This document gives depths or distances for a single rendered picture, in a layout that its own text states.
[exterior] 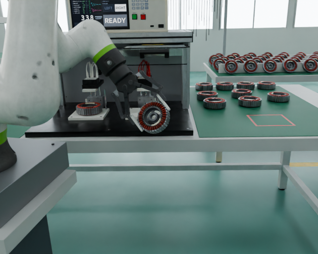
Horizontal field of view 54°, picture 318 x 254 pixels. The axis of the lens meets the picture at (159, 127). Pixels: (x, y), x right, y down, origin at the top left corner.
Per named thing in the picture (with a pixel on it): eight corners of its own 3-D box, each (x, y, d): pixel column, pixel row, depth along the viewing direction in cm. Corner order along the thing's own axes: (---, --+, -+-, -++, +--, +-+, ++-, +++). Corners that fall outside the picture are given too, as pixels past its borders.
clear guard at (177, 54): (187, 64, 116) (187, 48, 114) (122, 65, 116) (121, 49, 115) (182, 55, 147) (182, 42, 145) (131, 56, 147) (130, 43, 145)
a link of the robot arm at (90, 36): (95, 7, 103) (92, 22, 113) (63, 26, 99) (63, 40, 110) (121, 41, 104) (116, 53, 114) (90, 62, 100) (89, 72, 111)
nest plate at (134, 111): (160, 119, 131) (160, 116, 131) (125, 119, 132) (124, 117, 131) (161, 110, 145) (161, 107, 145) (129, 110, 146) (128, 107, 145)
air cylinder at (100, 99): (103, 108, 150) (102, 97, 149) (88, 108, 151) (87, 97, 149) (105, 105, 155) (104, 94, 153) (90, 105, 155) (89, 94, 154)
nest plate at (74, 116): (103, 120, 132) (103, 117, 131) (68, 120, 132) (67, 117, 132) (109, 110, 146) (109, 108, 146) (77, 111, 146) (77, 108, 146)
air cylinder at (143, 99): (153, 107, 150) (153, 96, 148) (138, 107, 150) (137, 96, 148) (154, 105, 154) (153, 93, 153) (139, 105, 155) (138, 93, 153)
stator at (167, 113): (135, 116, 114) (130, 113, 111) (159, 97, 113) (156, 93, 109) (151, 140, 109) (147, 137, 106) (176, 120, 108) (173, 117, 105)
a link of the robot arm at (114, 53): (119, 49, 112) (100, 65, 114) (113, 45, 101) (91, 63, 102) (129, 63, 113) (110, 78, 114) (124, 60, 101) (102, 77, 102)
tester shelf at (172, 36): (193, 42, 138) (193, 31, 136) (40, 45, 140) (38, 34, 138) (187, 37, 180) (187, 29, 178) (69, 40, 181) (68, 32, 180)
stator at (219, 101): (200, 105, 160) (200, 98, 159) (220, 103, 163) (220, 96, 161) (207, 110, 150) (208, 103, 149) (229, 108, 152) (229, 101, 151)
